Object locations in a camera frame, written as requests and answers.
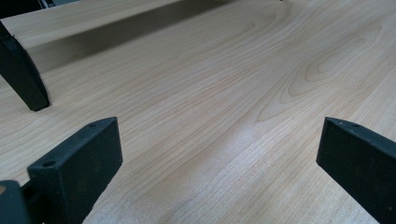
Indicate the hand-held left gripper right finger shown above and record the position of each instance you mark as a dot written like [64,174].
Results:
[361,165]

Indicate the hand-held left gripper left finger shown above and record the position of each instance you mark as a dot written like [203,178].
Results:
[81,163]

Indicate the black stand leg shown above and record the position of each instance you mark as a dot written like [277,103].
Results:
[18,74]

